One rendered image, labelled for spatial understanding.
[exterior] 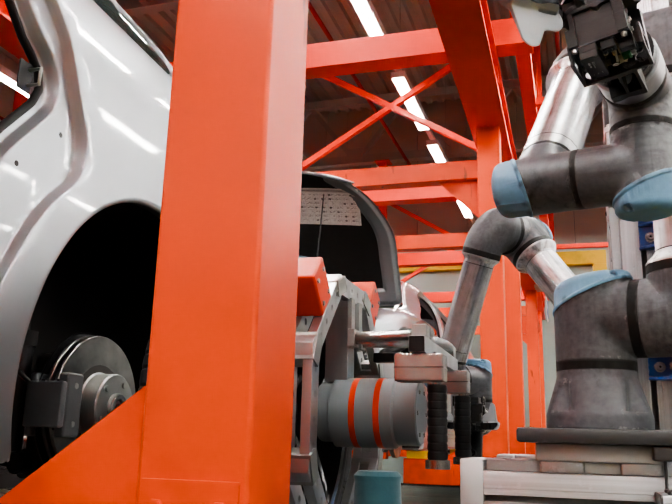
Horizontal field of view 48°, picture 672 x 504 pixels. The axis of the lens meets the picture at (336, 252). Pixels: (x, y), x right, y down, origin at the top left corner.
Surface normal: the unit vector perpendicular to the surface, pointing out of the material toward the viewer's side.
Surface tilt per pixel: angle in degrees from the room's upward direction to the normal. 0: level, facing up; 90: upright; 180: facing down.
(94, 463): 90
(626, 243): 90
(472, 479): 90
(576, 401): 72
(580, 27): 90
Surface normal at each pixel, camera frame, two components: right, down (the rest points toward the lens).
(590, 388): -0.44, -0.51
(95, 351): 0.96, -0.04
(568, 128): 0.34, -0.65
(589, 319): -0.53, -0.21
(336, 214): -0.22, 0.61
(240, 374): -0.29, -0.23
